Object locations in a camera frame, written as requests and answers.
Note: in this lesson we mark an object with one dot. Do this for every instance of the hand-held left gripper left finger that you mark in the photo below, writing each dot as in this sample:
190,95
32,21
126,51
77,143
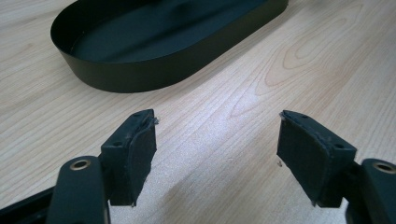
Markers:
130,155

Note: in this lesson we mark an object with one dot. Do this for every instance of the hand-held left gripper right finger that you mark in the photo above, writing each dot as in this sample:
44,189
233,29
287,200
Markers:
314,158

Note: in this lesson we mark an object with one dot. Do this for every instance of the black key rack with tray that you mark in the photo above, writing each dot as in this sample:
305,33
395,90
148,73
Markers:
149,76

